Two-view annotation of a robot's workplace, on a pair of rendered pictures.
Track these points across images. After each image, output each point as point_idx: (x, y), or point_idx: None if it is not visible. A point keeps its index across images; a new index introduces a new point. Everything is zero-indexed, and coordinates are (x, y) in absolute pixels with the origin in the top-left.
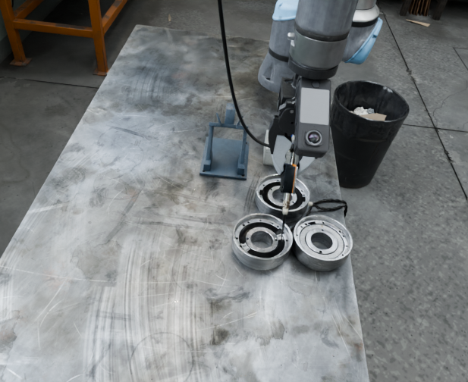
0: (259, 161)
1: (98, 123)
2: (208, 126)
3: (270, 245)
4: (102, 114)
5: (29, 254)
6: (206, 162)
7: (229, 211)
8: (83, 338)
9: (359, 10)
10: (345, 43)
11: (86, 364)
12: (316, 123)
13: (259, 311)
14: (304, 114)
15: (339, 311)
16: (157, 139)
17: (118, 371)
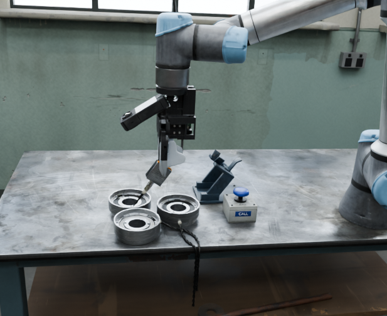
0: None
1: (220, 154)
2: (251, 185)
3: None
4: (230, 153)
5: (105, 155)
6: (199, 181)
7: None
8: (58, 172)
9: (382, 142)
10: (166, 73)
11: (44, 174)
12: (135, 111)
13: (78, 214)
14: (139, 106)
15: (82, 242)
16: None
17: (40, 181)
